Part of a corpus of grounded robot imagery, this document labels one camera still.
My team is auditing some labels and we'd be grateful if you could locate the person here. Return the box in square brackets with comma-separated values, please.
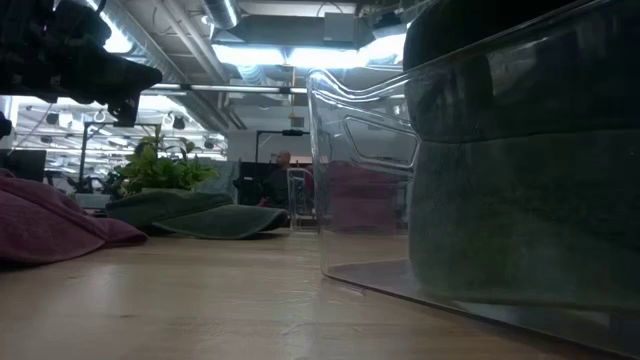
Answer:
[259, 149, 302, 209]

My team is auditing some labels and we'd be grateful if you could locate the dark green towel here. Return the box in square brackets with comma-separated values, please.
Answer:
[104, 188, 290, 241]

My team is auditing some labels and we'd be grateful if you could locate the fluorescent ceiling light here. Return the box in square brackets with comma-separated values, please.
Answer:
[212, 32, 409, 70]

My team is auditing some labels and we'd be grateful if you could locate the black monitor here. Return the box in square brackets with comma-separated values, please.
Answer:
[0, 148, 48, 182]

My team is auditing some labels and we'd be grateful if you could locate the ceiling light tube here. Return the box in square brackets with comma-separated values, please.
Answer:
[142, 82, 309, 96]

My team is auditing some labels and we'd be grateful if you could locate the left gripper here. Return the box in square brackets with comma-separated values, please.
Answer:
[0, 0, 164, 109]

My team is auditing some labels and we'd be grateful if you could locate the silver ceiling duct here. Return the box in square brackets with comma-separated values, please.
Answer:
[202, 0, 242, 30]

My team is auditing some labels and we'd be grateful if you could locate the black camera frame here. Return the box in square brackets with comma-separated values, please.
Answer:
[79, 94, 164, 189]
[254, 128, 314, 166]

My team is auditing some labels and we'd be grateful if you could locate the potted green plant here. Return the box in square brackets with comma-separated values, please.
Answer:
[113, 124, 219, 199]

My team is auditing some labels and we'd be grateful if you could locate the grey ceiling unit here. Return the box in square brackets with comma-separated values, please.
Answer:
[322, 10, 376, 49]

